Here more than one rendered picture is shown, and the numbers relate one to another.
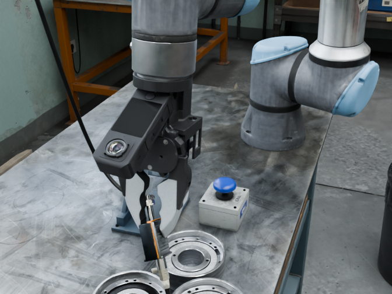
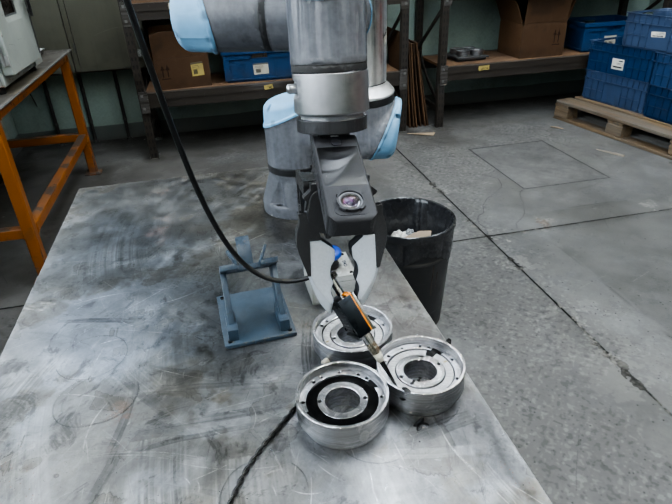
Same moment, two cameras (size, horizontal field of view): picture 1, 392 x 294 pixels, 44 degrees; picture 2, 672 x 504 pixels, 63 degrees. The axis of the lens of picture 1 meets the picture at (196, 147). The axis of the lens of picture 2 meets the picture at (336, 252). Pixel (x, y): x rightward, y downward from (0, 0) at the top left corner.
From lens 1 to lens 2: 0.36 m
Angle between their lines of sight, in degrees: 29
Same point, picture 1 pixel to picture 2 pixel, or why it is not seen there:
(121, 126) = (333, 179)
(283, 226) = (392, 277)
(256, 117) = (288, 186)
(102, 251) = (239, 374)
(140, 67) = (326, 107)
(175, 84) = (363, 121)
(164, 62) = (355, 94)
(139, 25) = (320, 55)
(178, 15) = (362, 37)
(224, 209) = (341, 278)
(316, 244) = not seen: hidden behind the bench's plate
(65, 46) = not seen: outside the picture
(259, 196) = not seen: hidden behind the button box
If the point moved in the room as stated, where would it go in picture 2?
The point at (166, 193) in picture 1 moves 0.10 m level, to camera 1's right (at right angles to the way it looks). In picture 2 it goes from (363, 252) to (432, 226)
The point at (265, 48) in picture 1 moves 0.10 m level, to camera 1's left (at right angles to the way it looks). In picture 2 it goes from (286, 104) to (236, 114)
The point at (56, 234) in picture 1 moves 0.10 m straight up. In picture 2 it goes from (161, 382) to (145, 318)
